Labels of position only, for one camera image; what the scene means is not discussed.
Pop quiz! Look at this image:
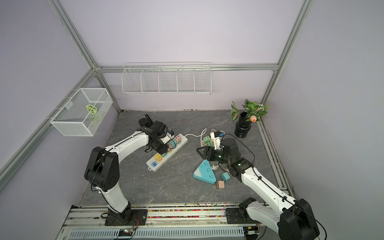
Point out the teal plug adapter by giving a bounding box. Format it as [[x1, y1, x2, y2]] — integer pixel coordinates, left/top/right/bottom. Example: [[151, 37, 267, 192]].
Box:
[[221, 172, 231, 182]]

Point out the teal triangular power strip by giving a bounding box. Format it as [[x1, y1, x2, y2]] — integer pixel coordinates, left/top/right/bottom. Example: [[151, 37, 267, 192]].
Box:
[[193, 160, 217, 184]]

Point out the white long power strip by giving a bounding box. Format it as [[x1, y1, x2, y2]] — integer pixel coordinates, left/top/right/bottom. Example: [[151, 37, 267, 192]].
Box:
[[146, 134, 188, 172]]

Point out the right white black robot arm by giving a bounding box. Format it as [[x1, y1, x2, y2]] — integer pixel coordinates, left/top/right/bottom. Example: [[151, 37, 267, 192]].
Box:
[[197, 138, 320, 240]]

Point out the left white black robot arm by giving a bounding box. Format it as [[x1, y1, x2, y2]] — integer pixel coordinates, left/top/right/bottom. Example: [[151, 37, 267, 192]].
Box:
[[84, 118, 169, 215]]

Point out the yellow plug adapter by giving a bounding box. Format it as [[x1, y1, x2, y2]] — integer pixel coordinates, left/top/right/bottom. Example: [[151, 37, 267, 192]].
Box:
[[154, 153, 163, 163]]

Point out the black slotted scoop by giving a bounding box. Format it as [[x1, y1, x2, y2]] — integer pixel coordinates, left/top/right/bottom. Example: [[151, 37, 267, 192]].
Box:
[[145, 114, 154, 125]]

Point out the black round container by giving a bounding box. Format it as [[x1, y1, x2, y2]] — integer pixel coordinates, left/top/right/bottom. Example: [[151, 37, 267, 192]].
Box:
[[139, 118, 151, 128]]

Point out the black vase with plant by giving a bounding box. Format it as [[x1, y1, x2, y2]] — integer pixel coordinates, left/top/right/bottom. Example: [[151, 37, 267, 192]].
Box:
[[230, 99, 269, 138]]

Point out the green leaf in basket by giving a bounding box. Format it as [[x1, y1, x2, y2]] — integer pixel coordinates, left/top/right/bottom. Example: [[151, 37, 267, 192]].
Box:
[[86, 105, 98, 115]]

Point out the white mesh basket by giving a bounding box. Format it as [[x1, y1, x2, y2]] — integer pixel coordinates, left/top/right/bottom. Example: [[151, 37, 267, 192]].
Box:
[[50, 88, 113, 137]]

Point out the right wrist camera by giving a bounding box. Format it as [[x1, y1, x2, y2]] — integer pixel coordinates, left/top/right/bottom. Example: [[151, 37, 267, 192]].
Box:
[[210, 131, 224, 150]]

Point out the white wire wall shelf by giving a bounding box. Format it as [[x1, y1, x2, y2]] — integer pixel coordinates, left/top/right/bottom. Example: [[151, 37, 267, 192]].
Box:
[[121, 62, 212, 95]]

